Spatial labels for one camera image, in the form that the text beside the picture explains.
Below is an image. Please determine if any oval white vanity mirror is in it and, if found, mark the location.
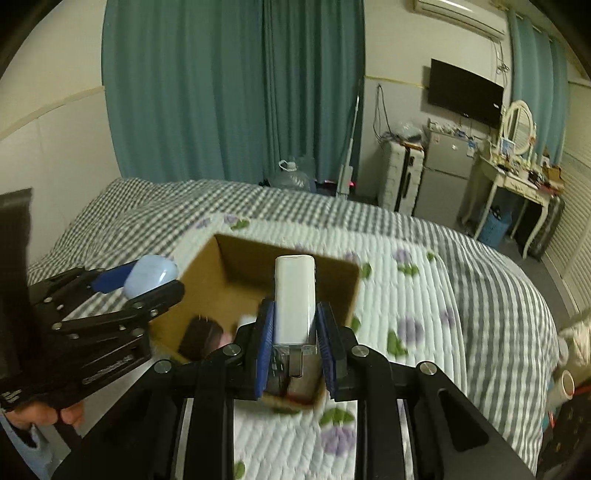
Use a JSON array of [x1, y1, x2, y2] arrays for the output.
[[498, 100, 537, 158]]

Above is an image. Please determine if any silver mini fridge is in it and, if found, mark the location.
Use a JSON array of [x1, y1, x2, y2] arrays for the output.
[[413, 131, 474, 228]]

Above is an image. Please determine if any right green curtain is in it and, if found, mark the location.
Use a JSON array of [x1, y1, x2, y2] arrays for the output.
[[507, 10, 569, 165]]

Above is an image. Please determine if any white suitcase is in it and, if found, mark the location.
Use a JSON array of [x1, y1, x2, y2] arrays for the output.
[[378, 140, 425, 215]]

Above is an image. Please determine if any white air conditioner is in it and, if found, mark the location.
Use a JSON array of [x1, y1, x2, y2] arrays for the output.
[[413, 0, 507, 41]]

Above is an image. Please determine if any white louvred wardrobe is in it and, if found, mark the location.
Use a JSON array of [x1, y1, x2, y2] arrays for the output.
[[544, 80, 590, 310]]

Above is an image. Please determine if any floral quilted blanket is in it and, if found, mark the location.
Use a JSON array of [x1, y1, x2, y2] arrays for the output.
[[171, 214, 467, 479]]

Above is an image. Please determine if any large white power adapter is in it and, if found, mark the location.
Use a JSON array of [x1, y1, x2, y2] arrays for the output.
[[236, 315, 256, 329]]

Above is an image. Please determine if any cardboard box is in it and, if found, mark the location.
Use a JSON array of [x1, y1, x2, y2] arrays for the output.
[[148, 233, 362, 411]]

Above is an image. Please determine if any large green curtain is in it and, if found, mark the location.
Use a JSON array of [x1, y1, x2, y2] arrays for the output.
[[102, 1, 365, 183]]

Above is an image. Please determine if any blue laundry basket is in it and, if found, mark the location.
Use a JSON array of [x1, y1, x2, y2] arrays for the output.
[[478, 207, 512, 248]]

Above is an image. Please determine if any clear water jug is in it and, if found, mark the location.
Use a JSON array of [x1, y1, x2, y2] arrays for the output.
[[269, 159, 315, 193]]

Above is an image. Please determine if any white stick vacuum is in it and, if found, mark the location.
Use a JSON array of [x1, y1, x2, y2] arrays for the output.
[[335, 81, 362, 200]]

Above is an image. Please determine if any grey checkered duvet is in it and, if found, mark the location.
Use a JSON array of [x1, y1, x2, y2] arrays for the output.
[[29, 179, 558, 468]]

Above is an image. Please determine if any white dressing table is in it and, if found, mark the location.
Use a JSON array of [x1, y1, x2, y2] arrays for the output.
[[462, 157, 565, 260]]

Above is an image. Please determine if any white power bank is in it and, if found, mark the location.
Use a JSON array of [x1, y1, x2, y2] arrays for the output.
[[274, 255, 317, 346]]

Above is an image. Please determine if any phone mounted on gripper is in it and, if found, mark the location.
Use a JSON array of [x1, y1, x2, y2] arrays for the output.
[[1, 188, 35, 380]]

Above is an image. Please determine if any black wall television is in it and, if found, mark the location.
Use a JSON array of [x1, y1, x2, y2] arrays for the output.
[[428, 59, 504, 129]]

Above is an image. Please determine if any person's left hand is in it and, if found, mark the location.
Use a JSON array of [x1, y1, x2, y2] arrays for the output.
[[5, 401, 85, 430]]

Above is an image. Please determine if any light blue earbuds case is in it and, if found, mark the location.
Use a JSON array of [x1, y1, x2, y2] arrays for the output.
[[123, 255, 178, 299]]

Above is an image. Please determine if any cream crumpled comforter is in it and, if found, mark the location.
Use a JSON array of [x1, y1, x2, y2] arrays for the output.
[[558, 308, 591, 387]]

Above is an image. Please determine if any white paper cup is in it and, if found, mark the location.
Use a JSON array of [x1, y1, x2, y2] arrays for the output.
[[546, 370, 575, 412]]

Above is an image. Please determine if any black charger block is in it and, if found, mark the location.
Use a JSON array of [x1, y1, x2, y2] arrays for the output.
[[177, 316, 223, 362]]

